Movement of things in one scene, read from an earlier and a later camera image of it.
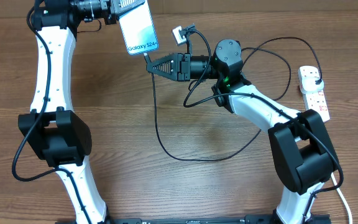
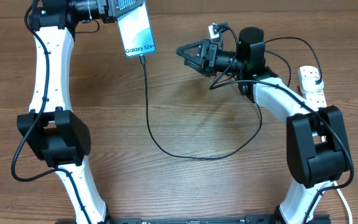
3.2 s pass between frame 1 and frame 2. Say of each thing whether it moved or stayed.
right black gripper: moved
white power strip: stayed
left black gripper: stayed
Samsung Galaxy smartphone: stayed
